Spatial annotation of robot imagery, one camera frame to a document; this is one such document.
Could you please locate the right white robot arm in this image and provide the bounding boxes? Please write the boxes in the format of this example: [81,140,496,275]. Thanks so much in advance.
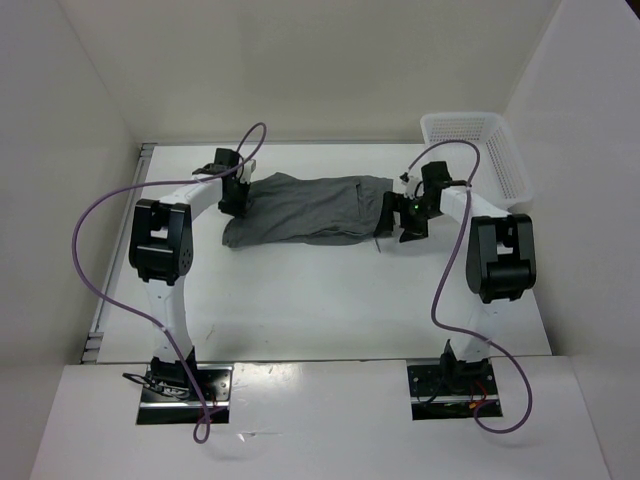
[374,161,536,393]

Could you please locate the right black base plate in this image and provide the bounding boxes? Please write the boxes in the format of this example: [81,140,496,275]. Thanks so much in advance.
[407,361,503,421]

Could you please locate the grey shorts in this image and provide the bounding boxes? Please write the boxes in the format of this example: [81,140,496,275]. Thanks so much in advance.
[222,172,393,249]

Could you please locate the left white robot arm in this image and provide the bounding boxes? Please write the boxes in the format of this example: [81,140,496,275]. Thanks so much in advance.
[129,148,255,400]

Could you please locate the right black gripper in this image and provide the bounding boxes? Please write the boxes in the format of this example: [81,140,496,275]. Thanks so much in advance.
[373,190,440,242]

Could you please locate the white perforated plastic basket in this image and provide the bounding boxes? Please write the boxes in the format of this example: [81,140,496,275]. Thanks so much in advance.
[420,112,534,209]

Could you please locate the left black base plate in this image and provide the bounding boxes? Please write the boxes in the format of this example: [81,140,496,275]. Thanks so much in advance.
[124,365,233,426]

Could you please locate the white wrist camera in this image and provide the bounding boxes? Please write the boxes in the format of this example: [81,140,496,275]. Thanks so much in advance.
[235,159,256,185]
[399,172,423,200]

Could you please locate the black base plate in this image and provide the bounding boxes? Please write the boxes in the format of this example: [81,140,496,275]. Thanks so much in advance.
[407,361,503,421]
[124,365,233,426]

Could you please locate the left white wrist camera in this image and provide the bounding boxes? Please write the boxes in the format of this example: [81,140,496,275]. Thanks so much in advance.
[235,159,256,185]

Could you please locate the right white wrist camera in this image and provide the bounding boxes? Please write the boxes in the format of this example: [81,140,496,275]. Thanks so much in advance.
[399,172,423,200]

